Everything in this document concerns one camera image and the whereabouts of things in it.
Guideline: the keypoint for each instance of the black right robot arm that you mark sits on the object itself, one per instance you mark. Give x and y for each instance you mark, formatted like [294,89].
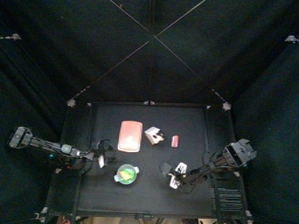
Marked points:
[234,154]

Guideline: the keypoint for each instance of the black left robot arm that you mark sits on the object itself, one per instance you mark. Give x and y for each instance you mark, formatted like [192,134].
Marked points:
[43,143]

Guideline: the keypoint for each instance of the pink rectangular plastic tray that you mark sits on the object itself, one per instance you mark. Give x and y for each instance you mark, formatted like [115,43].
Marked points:
[130,136]

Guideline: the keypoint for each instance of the yellow toy food piece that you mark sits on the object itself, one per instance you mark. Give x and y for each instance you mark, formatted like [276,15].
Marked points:
[124,174]

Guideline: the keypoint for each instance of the green toy vegetable piece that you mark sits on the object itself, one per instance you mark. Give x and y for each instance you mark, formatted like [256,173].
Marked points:
[128,175]

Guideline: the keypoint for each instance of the small red block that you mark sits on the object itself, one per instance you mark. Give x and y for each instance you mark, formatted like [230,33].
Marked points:
[175,141]

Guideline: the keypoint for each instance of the white toy box appliance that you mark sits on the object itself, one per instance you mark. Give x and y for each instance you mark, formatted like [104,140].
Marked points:
[154,134]

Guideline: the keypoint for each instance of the metal frame corner bracket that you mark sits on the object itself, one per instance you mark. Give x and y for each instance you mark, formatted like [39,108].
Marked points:
[71,102]
[291,38]
[12,37]
[148,102]
[226,106]

